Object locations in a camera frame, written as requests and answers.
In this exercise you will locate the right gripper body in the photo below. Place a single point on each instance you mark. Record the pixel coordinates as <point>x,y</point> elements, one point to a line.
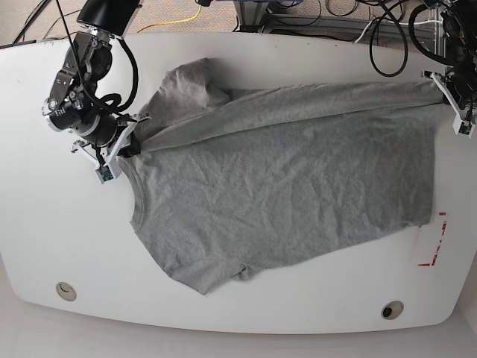
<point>103,138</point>

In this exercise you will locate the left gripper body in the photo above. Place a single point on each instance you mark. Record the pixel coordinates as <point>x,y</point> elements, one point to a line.
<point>462,89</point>

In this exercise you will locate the grey t-shirt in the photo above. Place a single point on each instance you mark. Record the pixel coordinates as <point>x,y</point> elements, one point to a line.
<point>231,182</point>

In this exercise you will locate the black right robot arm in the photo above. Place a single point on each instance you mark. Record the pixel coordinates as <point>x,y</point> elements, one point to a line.
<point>73,104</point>

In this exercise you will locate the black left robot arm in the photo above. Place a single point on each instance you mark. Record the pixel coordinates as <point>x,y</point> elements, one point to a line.
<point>458,21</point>

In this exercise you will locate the red tape rectangle marking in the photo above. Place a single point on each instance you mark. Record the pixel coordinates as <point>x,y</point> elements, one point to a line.
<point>428,241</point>

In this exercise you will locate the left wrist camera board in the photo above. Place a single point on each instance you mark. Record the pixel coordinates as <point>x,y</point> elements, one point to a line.
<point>463,127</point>

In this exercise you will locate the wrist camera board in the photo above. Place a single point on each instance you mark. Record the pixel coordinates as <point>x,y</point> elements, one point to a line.
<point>463,127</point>
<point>109,172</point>

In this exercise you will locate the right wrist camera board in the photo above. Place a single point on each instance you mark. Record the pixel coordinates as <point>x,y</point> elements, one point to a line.
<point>109,172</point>

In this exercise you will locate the left table cable grommet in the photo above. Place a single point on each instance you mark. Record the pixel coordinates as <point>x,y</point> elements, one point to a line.
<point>66,291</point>

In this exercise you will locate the table cable grommet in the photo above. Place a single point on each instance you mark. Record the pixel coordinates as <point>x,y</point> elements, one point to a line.
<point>392,310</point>
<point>66,291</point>

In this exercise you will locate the right table cable grommet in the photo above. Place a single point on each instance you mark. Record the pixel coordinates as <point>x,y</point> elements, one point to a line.
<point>392,310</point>

